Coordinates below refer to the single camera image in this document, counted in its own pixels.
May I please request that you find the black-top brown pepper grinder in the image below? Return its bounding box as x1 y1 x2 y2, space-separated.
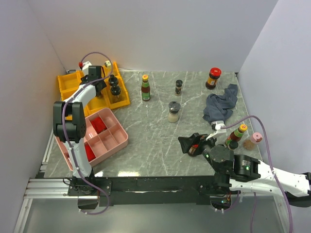
110 85 121 103

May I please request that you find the yellow compartment bin organizer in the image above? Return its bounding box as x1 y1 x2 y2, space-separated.
57 62 130 117

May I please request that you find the pink divided tray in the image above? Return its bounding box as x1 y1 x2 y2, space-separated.
55 108 128 175

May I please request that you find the green label sauce bottle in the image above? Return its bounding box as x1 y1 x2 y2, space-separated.
141 74 151 101
225 124 248 146

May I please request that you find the clear-cap salt grinder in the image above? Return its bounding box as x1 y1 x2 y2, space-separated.
168 101 181 123

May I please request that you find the white-cap seasoning shaker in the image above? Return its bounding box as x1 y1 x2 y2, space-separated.
104 60 112 73

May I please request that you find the red packet in tray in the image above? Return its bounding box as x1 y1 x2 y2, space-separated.
90 117 107 134
85 144 96 162

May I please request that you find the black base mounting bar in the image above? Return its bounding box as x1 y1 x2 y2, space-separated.
68 174 243 211

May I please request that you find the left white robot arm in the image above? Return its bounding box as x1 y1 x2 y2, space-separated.
53 66 106 195

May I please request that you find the blue grey cloth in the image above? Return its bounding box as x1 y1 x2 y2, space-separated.
203 84 238 124

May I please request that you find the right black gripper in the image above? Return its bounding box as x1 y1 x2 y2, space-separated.
177 132 218 162

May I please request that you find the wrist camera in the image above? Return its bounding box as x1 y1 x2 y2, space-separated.
78 61 92 72
206 121 226 141

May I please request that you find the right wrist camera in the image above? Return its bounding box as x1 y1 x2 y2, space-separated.
206 121 226 141

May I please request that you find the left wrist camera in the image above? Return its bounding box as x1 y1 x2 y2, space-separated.
78 61 92 72

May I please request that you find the pink-cap spice bottle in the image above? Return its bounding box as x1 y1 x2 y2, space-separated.
243 132 263 150

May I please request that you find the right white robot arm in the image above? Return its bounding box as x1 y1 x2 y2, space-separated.
178 133 311 208

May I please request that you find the red-lid chili jar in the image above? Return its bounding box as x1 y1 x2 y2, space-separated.
206 67 222 89
188 144 198 157

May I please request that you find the black-top white salt grinder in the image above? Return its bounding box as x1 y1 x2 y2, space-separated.
108 74 119 87

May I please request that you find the small black-cap spice jar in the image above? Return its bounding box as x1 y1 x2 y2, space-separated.
175 80 183 96
96 92 103 98

